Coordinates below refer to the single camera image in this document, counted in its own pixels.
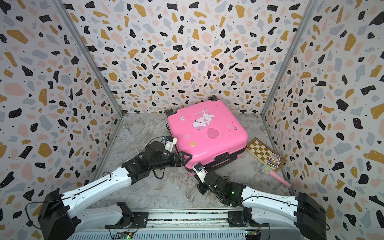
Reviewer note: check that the wooden chess board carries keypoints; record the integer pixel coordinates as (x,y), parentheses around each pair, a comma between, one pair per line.
(260,151)

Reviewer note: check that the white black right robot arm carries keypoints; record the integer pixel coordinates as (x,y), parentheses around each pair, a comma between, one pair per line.
(302,213)

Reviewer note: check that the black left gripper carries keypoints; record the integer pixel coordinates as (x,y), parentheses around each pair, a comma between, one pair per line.
(181,162)

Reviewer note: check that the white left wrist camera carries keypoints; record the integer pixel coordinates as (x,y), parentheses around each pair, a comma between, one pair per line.
(170,142)

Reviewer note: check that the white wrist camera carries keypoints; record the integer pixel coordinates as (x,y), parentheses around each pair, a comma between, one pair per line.
(200,172)
(170,142)

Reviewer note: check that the left aluminium corner post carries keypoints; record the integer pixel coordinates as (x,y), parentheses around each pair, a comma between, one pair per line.
(64,15)

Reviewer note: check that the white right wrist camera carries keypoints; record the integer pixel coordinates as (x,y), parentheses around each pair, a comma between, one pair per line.
(200,172)

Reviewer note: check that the green circuit board left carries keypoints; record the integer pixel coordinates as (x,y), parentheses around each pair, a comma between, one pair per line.
(124,235)

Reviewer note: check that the small card box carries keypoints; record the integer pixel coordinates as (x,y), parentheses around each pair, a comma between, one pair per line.
(274,160)

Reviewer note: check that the right aluminium corner post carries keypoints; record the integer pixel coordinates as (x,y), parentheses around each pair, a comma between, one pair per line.
(290,54)

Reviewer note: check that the pink hard-shell suitcase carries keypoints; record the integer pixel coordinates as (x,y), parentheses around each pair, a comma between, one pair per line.
(210,132)

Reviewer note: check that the aluminium corner post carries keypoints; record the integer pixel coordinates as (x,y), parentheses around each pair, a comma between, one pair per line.
(64,15)
(290,54)

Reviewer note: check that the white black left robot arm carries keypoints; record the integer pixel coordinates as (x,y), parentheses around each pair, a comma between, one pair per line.
(63,214)

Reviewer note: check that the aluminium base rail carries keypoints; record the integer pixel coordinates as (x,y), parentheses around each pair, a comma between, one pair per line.
(189,224)

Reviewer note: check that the circuit board right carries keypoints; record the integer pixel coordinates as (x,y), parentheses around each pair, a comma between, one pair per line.
(253,235)

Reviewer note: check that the pink toy microphone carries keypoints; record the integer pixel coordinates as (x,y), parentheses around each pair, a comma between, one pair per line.
(268,170)

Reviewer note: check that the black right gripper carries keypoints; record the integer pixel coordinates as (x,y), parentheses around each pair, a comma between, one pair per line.
(200,187)

